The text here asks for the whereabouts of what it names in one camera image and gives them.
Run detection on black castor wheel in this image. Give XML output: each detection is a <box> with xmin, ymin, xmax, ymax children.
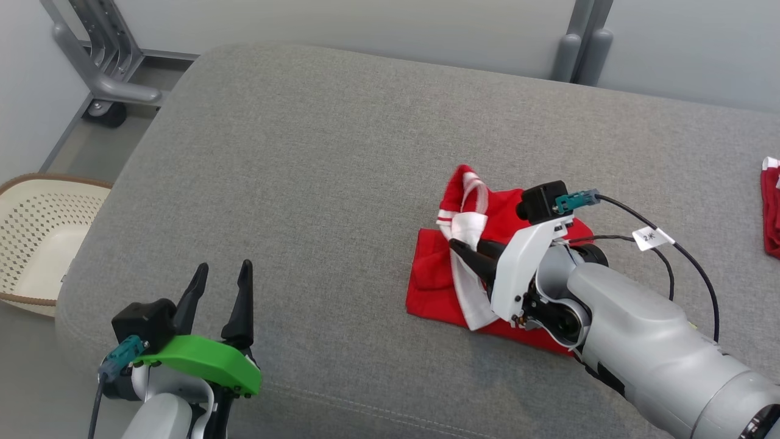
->
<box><xmin>82</xmin><ymin>101</ymin><xmax>127</xmax><ymax>129</ymax></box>

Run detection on grey fabric sofa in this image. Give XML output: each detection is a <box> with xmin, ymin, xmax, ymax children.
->
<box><xmin>54</xmin><ymin>41</ymin><xmax>780</xmax><ymax>439</ymax></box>

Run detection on red shorts with white stripe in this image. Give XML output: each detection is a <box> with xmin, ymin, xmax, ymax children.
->
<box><xmin>760</xmin><ymin>157</ymin><xmax>780</xmax><ymax>260</ymax></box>

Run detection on grey metal partition post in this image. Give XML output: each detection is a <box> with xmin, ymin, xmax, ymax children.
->
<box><xmin>551</xmin><ymin>0</ymin><xmax>587</xmax><ymax>83</ymax></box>
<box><xmin>576</xmin><ymin>0</ymin><xmax>615</xmax><ymax>86</ymax></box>

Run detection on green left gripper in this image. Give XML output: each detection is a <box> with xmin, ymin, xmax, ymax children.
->
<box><xmin>131</xmin><ymin>260</ymin><xmax>263</xmax><ymax>398</ymax></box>

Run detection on cream plastic laundry basket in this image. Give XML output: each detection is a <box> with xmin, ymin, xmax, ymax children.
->
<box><xmin>0</xmin><ymin>173</ymin><xmax>114</xmax><ymax>319</ymax></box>

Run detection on thin black cable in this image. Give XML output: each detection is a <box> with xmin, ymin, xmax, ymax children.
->
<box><xmin>551</xmin><ymin>235</ymin><xmax>674</xmax><ymax>301</ymax></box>

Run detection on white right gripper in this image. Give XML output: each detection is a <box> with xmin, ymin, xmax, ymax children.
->
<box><xmin>449</xmin><ymin>213</ymin><xmax>576</xmax><ymax>324</ymax></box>

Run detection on red Bulls 23 jersey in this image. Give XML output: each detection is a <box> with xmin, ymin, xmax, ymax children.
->
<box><xmin>406</xmin><ymin>165</ymin><xmax>595</xmax><ymax>357</ymax></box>

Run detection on white cable label tag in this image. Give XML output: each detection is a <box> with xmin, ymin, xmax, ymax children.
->
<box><xmin>632</xmin><ymin>227</ymin><xmax>676</xmax><ymax>252</ymax></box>

